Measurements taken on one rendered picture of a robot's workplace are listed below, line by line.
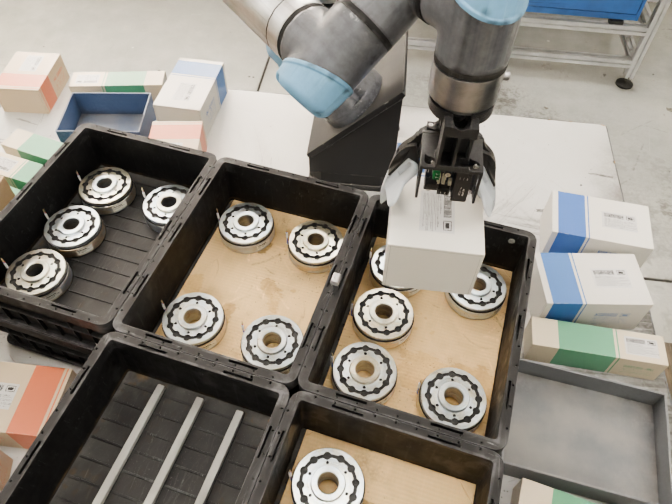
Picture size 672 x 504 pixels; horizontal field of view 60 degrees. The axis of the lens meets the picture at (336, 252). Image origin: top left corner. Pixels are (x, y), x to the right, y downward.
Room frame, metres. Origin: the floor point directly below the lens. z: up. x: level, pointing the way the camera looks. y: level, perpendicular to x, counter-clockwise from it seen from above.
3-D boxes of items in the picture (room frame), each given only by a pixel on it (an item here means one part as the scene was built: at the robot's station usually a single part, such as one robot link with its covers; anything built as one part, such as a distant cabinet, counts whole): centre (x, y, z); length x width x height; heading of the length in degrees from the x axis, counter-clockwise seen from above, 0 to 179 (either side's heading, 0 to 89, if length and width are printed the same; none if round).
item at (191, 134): (1.02, 0.39, 0.74); 0.16 x 0.12 x 0.07; 3
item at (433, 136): (0.51, -0.13, 1.25); 0.09 x 0.08 x 0.12; 174
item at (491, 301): (0.58, -0.25, 0.86); 0.10 x 0.10 x 0.01
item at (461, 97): (0.52, -0.13, 1.33); 0.08 x 0.08 x 0.05
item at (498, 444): (0.49, -0.15, 0.92); 0.40 x 0.30 x 0.02; 163
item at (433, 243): (0.54, -0.13, 1.09); 0.20 x 0.12 x 0.09; 174
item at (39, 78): (1.28, 0.82, 0.74); 0.16 x 0.12 x 0.07; 178
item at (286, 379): (0.58, 0.14, 0.92); 0.40 x 0.30 x 0.02; 163
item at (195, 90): (1.23, 0.38, 0.75); 0.20 x 0.12 x 0.09; 171
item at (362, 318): (0.52, -0.08, 0.86); 0.10 x 0.10 x 0.01
